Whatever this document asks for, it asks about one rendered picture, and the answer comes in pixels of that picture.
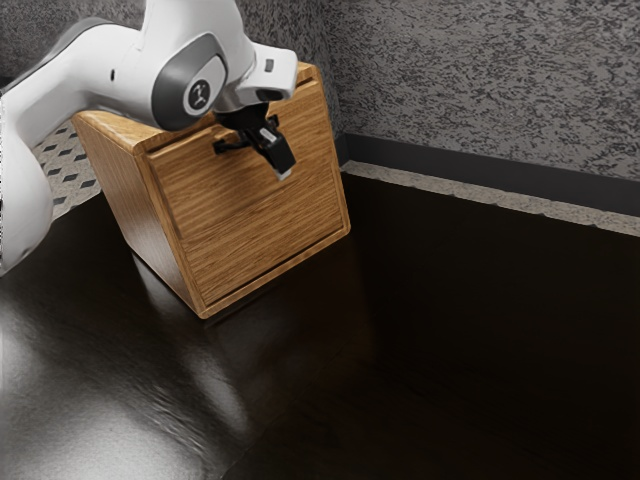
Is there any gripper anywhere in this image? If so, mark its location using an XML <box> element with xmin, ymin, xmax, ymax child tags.
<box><xmin>214</xmin><ymin>102</ymin><xmax>298</xmax><ymax>182</ymax></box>

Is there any small wooden drawer cabinet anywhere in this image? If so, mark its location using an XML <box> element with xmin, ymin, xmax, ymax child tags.
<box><xmin>71</xmin><ymin>60</ymin><xmax>352</xmax><ymax>321</ymax></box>

